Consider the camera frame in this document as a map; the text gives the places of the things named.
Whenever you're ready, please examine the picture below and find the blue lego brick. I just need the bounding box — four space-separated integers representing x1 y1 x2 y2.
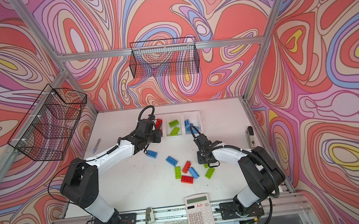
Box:
185 124 200 134
166 156 178 167
146 150 158 159
184 119 190 128
188 167 200 179

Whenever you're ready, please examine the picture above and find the red arch piece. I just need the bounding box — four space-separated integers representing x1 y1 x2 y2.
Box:
156 119 163 130

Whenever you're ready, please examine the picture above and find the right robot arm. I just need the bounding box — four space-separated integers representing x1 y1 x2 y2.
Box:
190 125 285 217

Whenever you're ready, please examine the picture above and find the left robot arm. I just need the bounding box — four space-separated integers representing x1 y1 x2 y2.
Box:
60 105 162 224

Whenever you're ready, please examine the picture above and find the red lego brick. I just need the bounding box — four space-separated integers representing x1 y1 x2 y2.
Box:
181 175 194 184
182 161 191 174

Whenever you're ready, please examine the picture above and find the grey pen tool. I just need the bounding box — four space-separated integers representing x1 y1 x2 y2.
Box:
92 138 101 154

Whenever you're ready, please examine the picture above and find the white calculator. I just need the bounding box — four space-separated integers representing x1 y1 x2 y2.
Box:
185 193 216 224

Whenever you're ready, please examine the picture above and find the small silver clamp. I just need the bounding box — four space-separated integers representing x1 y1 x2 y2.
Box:
145 207 155 224

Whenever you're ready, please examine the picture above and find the back wire basket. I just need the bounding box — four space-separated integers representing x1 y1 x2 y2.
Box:
129 35 200 79

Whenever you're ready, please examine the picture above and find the wire basket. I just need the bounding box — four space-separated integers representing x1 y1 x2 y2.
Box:
129 35 200 79
7 85 87 162

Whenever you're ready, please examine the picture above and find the left wire basket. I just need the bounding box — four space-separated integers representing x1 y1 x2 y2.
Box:
7 85 87 162

